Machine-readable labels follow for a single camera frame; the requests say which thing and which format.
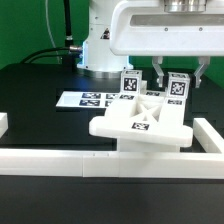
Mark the white block at left edge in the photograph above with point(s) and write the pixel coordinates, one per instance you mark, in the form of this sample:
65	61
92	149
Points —
3	123

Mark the black vertical cable post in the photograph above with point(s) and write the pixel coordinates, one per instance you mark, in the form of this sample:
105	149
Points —
68	60

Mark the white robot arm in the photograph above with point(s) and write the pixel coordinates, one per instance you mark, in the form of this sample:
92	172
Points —
97	56

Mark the white chair seat part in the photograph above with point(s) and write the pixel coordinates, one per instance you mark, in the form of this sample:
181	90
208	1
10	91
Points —
124	145

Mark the white chair back part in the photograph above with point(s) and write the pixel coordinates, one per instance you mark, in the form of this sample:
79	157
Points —
145	118

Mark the white marker sheet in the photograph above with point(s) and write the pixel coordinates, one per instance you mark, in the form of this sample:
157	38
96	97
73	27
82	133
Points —
71	99

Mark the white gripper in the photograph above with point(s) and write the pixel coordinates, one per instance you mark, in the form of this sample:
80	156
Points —
158	28

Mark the white U-shaped fence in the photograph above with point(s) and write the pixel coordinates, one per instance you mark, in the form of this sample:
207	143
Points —
206	165

